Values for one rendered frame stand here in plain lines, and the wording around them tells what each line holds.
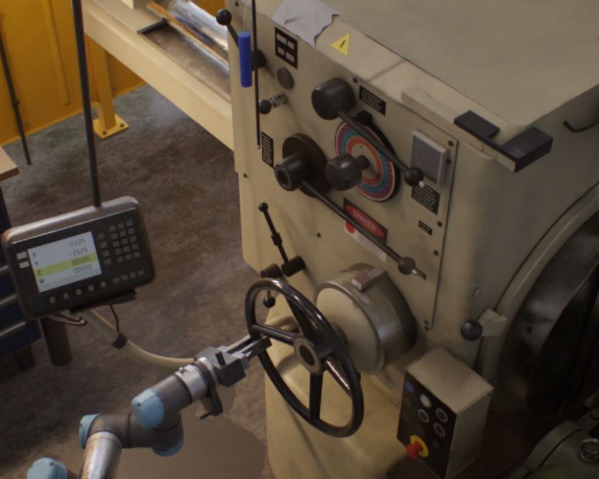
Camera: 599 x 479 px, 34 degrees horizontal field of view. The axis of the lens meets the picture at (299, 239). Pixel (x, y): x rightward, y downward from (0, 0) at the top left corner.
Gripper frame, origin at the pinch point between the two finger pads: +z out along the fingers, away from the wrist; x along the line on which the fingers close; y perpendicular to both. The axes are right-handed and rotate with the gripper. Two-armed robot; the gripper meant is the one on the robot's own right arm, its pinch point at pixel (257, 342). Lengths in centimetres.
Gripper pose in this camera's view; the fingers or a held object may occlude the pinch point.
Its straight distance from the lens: 219.2
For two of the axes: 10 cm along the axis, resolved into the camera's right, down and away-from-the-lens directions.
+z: 7.7, -4.4, 4.6
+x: -5.6, -1.1, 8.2
